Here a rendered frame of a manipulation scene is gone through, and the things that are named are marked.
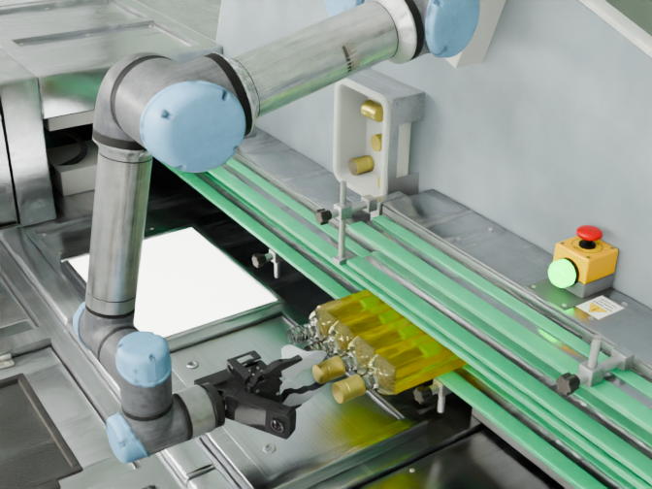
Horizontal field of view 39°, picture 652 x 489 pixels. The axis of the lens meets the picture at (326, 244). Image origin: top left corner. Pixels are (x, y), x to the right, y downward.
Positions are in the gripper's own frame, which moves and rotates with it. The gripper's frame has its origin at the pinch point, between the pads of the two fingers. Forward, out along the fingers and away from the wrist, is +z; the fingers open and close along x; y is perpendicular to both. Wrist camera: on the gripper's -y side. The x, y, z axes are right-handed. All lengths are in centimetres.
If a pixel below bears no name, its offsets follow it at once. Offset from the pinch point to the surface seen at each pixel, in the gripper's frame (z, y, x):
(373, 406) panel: 12.0, 1.2, 12.8
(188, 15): 47, 140, -22
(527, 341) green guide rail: 19.5, -25.1, -13.6
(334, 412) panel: 5.1, 3.4, 12.8
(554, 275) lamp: 29.8, -19.7, -19.1
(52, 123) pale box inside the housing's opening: -4, 117, -6
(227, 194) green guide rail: 23, 76, 4
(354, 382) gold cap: 1.9, -6.4, -1.3
